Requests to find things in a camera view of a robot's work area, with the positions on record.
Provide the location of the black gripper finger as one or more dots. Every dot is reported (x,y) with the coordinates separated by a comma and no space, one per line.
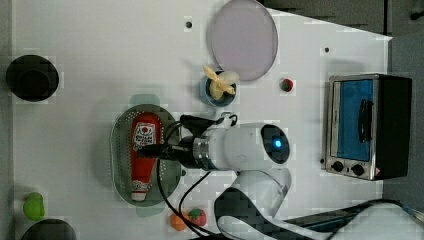
(150,151)

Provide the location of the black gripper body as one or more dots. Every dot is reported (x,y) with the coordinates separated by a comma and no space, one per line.
(192,151)

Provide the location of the red ketchup bottle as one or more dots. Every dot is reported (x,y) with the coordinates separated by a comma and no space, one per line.
(146,130)

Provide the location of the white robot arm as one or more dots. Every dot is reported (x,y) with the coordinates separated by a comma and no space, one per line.
(246,210)

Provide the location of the green oval strainer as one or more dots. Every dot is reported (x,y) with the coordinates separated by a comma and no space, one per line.
(120,154)

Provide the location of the red toy strawberry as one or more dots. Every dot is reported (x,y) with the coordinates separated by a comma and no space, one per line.
(198,217)

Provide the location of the blue bowl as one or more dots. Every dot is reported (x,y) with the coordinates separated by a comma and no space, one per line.
(206,97)

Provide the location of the peeled toy banana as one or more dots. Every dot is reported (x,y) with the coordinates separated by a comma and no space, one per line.
(221,83)

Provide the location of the orange toy fruit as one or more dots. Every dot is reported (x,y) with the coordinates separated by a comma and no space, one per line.
(177,223)

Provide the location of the small red toy fruit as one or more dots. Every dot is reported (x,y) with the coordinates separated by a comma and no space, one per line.
(287,85)

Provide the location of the lavender oval plate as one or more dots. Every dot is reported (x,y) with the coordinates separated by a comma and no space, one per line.
(244,39)

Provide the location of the black cylindrical cup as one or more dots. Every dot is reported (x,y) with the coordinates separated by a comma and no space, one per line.
(50,229)

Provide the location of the green toy pear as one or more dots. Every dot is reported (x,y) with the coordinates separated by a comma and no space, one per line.
(33,207)

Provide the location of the black round stand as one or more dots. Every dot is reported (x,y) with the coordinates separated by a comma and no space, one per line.
(32,78)

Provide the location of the black toaster oven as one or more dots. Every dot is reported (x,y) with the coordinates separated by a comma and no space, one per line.
(368,126)

